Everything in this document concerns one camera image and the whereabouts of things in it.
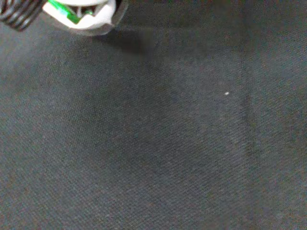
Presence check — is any black bench cloth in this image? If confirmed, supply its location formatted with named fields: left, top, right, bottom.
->
left=0, top=0, right=307, bottom=230

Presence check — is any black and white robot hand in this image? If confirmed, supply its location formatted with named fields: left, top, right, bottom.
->
left=0, top=0, right=129, bottom=37

